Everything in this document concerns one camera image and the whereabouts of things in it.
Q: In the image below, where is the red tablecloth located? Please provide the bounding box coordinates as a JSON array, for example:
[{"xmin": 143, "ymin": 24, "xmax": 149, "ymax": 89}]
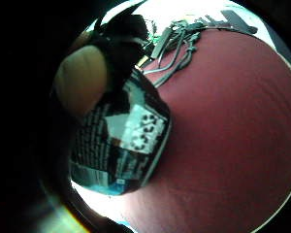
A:
[{"xmin": 117, "ymin": 28, "xmax": 291, "ymax": 233}]

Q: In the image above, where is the black oblong device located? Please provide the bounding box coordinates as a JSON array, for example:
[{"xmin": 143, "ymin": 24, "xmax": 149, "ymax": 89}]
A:
[{"xmin": 150, "ymin": 26, "xmax": 175, "ymax": 60}]

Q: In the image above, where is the black printed snack packet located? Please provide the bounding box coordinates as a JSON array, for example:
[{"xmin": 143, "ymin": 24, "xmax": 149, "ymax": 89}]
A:
[{"xmin": 68, "ymin": 68, "xmax": 173, "ymax": 197}]

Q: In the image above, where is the thick grey braided cable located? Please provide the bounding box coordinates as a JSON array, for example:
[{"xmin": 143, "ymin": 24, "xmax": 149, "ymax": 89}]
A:
[{"xmin": 152, "ymin": 31, "xmax": 202, "ymax": 89}]

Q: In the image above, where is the thin grey cable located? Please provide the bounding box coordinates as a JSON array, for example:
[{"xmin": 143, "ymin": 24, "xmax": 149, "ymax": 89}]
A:
[{"xmin": 143, "ymin": 30, "xmax": 187, "ymax": 76}]

